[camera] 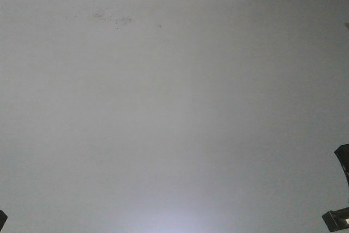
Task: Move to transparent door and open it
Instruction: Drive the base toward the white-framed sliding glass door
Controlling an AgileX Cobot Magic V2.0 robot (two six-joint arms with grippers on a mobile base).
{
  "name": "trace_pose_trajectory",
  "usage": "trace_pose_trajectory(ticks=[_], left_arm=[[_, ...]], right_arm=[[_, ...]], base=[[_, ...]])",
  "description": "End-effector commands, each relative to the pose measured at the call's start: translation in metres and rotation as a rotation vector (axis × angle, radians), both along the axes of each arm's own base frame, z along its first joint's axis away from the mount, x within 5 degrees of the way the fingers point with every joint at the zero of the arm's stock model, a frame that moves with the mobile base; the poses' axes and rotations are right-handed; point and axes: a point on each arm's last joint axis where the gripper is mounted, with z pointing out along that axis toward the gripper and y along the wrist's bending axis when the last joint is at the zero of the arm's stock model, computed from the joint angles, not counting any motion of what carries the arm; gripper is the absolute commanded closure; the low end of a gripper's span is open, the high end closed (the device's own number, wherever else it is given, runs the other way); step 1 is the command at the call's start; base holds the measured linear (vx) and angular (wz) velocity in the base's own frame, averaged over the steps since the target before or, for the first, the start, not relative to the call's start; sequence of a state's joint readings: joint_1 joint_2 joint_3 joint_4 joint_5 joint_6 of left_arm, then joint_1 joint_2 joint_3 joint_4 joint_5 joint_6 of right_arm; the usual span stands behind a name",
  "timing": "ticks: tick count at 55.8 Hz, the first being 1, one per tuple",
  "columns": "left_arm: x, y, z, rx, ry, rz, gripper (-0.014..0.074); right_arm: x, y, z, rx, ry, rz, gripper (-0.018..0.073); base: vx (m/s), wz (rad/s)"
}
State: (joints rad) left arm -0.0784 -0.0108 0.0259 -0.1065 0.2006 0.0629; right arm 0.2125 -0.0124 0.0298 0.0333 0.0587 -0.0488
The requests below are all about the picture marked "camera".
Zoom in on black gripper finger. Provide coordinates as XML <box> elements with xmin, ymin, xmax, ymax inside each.
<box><xmin>322</xmin><ymin>207</ymin><xmax>348</xmax><ymax>231</ymax></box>
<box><xmin>334</xmin><ymin>144</ymin><xmax>349</xmax><ymax>182</ymax></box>

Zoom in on black robot part left corner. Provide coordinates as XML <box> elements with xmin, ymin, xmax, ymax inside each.
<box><xmin>0</xmin><ymin>210</ymin><xmax>8</xmax><ymax>230</ymax></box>

